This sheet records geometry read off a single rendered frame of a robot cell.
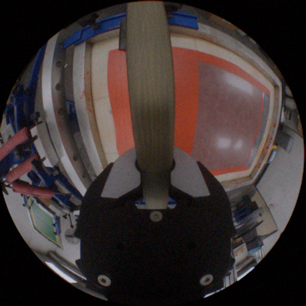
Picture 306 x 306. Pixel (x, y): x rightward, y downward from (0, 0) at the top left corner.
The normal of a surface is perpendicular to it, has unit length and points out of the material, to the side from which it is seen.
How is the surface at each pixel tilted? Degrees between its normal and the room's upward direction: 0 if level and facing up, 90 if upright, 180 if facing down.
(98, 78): 0
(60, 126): 90
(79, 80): 0
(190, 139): 0
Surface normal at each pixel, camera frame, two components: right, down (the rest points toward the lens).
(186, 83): -0.02, 0.53
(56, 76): 1.00, -0.01
